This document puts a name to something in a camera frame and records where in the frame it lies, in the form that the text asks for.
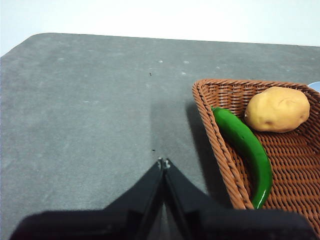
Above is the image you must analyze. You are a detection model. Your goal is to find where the brown woven wicker basket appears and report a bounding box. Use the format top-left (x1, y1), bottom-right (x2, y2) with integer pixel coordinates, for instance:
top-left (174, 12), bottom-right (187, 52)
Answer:
top-left (191, 78), bottom-right (320, 235)

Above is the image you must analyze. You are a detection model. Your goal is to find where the yellow potato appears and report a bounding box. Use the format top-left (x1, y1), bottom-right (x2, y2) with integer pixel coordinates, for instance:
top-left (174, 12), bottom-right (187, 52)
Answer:
top-left (244, 86), bottom-right (311, 133)

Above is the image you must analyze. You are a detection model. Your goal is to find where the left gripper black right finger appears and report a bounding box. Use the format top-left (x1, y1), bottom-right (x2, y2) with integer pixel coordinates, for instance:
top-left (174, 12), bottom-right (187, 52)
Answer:
top-left (163, 157), bottom-right (319, 240)

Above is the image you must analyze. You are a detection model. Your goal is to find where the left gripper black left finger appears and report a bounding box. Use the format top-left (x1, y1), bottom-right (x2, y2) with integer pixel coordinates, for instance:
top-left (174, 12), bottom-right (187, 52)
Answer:
top-left (9, 156), bottom-right (165, 240)

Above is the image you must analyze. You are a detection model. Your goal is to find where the green chili pepper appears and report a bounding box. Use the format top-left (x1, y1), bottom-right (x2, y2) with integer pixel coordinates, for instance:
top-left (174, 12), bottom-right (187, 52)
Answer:
top-left (211, 106), bottom-right (273, 210)

